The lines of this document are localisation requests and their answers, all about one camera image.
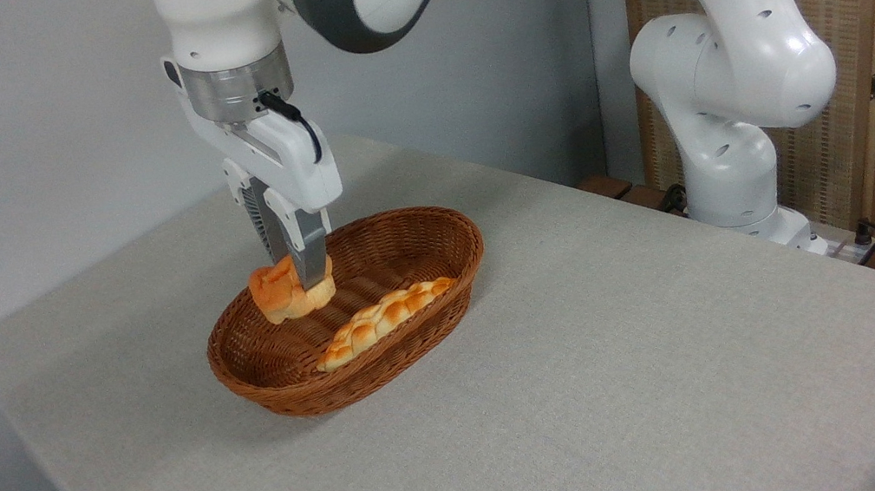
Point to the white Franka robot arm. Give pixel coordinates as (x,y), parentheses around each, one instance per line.
(724,59)

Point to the brown oval wicker basket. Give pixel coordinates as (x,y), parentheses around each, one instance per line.
(418,235)

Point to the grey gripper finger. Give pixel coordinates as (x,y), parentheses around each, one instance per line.
(309,253)
(263,225)

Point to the round orange bread roll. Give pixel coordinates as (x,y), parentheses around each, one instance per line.
(280,301)

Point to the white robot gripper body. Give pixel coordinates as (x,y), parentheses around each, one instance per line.
(283,160)

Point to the long braided bread loaf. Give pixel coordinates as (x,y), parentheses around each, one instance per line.
(379,318)

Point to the brown wooden base board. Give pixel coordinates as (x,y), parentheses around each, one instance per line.
(604,186)

